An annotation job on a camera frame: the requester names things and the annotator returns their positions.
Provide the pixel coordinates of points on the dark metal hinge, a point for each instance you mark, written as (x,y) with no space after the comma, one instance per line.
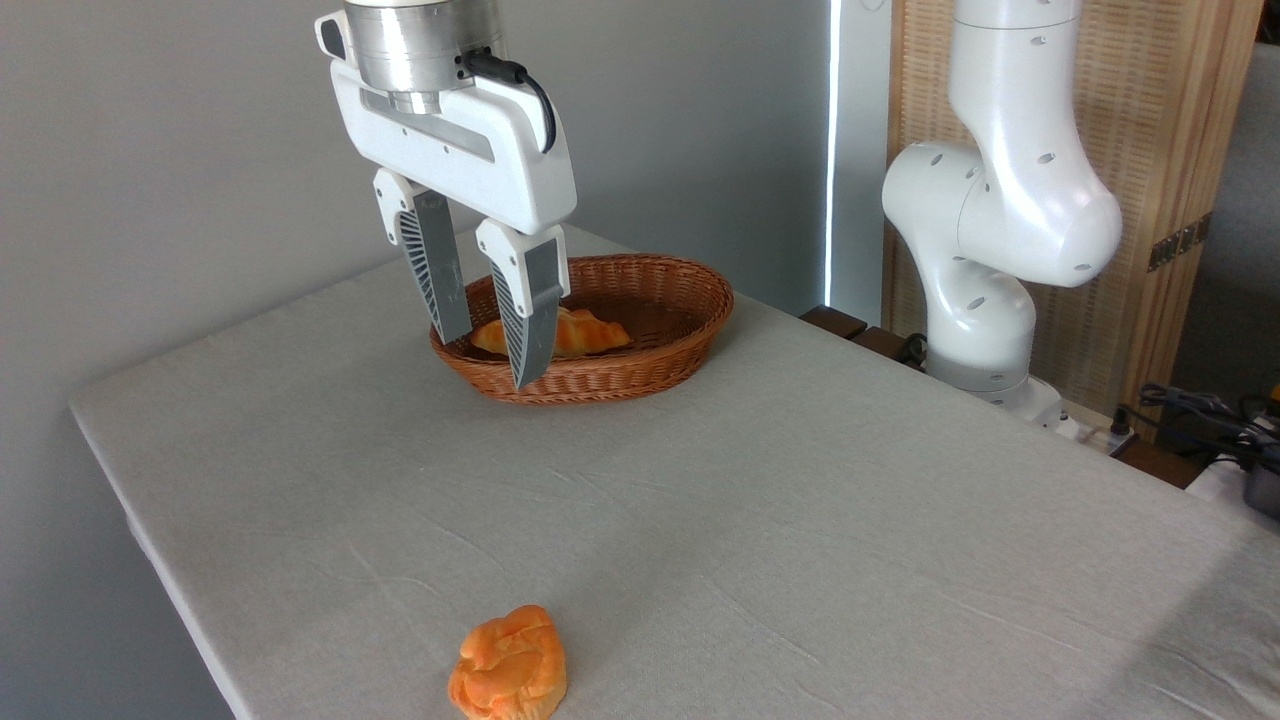
(1180,242)

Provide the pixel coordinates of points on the round orange bread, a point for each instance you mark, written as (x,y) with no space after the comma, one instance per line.
(510,665)

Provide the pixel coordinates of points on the grey tablecloth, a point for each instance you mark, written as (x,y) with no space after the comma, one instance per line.
(700,520)

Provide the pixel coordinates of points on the long twisted bread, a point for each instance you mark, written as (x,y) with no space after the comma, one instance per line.
(590,335)

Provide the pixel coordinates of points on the white power strip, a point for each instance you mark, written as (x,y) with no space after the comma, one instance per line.
(1090,430)

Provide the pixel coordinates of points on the brown wicker basket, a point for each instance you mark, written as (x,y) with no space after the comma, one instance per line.
(660,300)

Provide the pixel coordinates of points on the dark brown wooden block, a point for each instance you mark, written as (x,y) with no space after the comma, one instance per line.
(885,345)
(833,321)

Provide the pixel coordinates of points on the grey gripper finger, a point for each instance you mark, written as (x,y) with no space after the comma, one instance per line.
(440,270)
(535,310)

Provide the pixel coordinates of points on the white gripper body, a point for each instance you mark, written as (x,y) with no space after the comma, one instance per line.
(500,150)

